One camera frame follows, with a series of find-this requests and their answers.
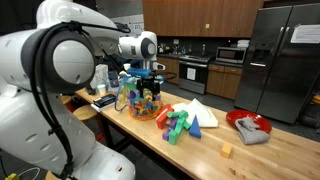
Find clear block bag blue rim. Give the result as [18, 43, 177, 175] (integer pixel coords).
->
[120, 73, 165, 122]

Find red foam block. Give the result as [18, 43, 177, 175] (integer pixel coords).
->
[155, 103, 175, 130]

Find orange cube foam block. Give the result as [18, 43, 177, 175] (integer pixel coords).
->
[220, 142, 233, 159]

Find black and white book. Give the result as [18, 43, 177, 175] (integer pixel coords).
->
[90, 93, 117, 113]

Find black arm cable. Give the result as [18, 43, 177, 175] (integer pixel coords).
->
[29, 19, 132, 180]

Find purple foam block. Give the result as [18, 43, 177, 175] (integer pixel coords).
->
[168, 117, 179, 130]
[162, 128, 172, 142]

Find white paper cup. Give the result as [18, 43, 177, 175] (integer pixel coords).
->
[96, 83, 107, 96]

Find stainless steel refrigerator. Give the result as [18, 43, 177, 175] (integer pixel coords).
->
[233, 3, 320, 125]

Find white paper on refrigerator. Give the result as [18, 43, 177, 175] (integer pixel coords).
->
[290, 24, 320, 45]

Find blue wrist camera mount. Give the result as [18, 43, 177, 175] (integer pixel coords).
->
[126, 67, 153, 78]

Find white cloth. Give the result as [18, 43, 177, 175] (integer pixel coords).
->
[171, 98, 219, 129]

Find green arch foam block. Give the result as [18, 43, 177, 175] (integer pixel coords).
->
[166, 110, 190, 120]

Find white floor cable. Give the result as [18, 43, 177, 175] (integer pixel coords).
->
[17, 166, 41, 178]

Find yellow floor plug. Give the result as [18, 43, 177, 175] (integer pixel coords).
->
[4, 172, 20, 180]

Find wooden lower cabinet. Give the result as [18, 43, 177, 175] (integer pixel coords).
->
[156, 55, 181, 85]
[205, 63, 244, 101]

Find wooden upper cabinets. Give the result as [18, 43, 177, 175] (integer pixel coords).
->
[142, 0, 265, 39]

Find white stack on microwave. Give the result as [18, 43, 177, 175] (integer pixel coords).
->
[236, 39, 251, 49]

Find silver microwave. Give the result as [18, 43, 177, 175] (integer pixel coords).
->
[215, 46, 248, 65]

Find red plate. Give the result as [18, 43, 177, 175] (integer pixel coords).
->
[225, 109, 273, 135]

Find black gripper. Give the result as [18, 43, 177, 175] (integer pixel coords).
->
[136, 75, 162, 101]

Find wall poster board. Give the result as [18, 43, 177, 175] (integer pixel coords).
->
[127, 14, 145, 38]

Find stainless steel stove oven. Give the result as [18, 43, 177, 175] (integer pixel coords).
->
[178, 54, 215, 96]

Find gray cloth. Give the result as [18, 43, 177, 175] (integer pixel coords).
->
[234, 116, 271, 146]

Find blue triangle foam block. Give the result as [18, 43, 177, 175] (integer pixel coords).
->
[188, 114, 203, 140]

